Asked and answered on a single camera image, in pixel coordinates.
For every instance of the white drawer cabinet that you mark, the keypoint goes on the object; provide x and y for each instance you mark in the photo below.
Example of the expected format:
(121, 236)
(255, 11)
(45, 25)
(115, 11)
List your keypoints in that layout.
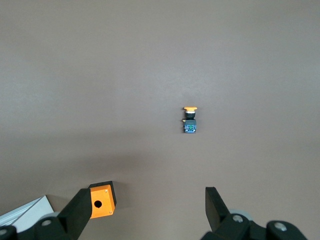
(25, 217)

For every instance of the orange button enclosure box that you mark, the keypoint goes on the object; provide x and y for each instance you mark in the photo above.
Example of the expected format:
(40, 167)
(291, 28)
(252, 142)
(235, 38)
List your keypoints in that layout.
(107, 197)

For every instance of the yellow mushroom push button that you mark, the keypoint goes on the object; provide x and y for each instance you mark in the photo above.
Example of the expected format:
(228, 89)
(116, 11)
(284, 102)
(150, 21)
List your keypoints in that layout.
(190, 127)

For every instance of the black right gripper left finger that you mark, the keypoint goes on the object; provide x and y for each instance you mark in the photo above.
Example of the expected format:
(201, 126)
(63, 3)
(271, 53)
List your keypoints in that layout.
(76, 215)

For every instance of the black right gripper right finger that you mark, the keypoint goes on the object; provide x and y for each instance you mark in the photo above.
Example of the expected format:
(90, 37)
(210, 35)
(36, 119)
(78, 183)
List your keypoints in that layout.
(216, 212)

